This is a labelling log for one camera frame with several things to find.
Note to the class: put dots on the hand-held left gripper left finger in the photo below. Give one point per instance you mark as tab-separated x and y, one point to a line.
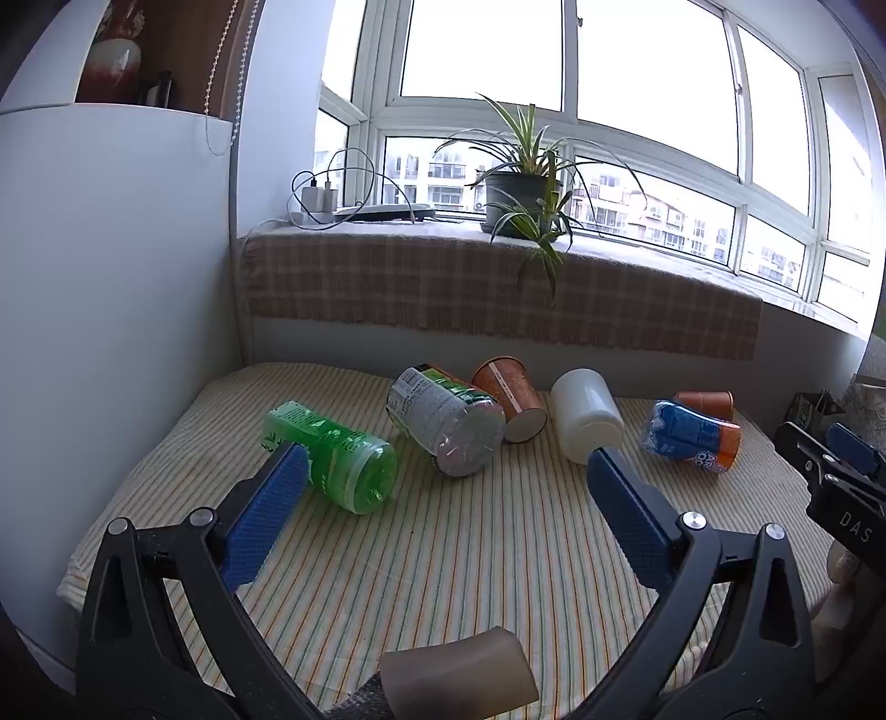
266	512

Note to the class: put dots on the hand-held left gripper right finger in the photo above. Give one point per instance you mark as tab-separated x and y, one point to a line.
630	519

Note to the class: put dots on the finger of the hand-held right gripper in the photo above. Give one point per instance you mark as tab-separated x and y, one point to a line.
803	450
858	450

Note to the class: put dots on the small orange cup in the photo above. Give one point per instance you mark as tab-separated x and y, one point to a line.
706	403

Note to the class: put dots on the white plastic cup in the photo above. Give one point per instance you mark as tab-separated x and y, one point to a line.
585	412

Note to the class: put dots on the orange paper cup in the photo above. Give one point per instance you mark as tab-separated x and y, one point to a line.
509	391

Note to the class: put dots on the person's right hand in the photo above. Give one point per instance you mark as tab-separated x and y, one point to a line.
834	609

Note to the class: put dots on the pale marbled container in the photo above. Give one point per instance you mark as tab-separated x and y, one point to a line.
865	408

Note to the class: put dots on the green plastic bottle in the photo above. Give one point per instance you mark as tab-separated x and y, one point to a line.
346	464

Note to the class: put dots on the striped cloth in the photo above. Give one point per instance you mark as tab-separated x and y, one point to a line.
429	554

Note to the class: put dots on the clear bottle with green label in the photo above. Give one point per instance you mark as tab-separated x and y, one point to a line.
443	422

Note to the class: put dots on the white cabinet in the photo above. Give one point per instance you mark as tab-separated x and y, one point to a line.
118	311

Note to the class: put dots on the plaid cloth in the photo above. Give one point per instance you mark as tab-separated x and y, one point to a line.
450	284

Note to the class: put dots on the white charger plug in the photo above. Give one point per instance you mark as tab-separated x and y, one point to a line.
310	201
329	199

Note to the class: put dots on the dark flat device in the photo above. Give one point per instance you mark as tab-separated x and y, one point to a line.
387	211

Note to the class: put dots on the potted spider plant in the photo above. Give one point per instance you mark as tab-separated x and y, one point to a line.
519	201

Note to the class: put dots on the dark shelf ornament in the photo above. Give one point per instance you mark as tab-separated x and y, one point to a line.
159	88

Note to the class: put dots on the red and white vase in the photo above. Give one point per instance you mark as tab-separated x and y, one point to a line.
114	66

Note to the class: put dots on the white window frame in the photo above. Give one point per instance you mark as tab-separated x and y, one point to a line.
377	83

